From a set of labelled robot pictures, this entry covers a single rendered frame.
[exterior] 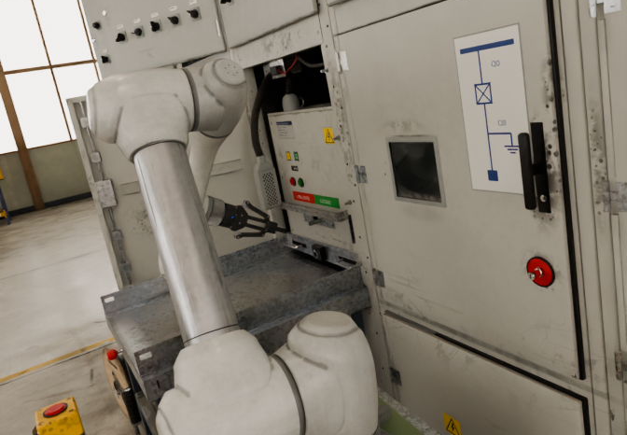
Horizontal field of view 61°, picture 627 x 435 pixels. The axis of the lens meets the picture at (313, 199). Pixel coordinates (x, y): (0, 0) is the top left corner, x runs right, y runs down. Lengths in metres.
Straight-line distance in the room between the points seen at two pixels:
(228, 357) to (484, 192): 0.59
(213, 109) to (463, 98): 0.50
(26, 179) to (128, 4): 10.22
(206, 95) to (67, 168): 11.59
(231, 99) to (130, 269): 1.19
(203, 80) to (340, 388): 0.64
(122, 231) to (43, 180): 10.50
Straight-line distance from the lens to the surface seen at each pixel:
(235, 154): 2.11
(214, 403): 0.91
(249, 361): 0.93
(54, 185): 12.65
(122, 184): 2.12
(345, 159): 1.53
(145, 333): 1.71
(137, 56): 2.46
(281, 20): 1.68
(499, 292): 1.19
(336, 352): 0.95
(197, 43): 2.21
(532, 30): 1.00
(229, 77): 1.10
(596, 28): 0.96
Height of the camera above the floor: 1.46
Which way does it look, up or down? 12 degrees down
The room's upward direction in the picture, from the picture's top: 11 degrees counter-clockwise
